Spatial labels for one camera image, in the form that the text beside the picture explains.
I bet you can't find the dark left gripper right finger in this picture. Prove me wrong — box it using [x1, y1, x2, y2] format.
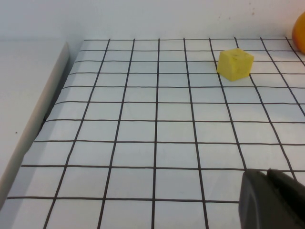
[266, 168, 305, 229]

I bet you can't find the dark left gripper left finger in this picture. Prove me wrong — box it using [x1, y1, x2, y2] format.
[238, 168, 282, 229]

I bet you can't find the white black-grid table mat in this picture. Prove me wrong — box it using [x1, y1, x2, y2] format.
[0, 36, 305, 229]

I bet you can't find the yellow foam cube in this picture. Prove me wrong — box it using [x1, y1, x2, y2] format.
[216, 47, 254, 83]

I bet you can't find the orange fruit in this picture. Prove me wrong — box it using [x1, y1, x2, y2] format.
[291, 11, 305, 53]

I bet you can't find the white side board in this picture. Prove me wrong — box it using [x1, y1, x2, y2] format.
[0, 42, 71, 184]

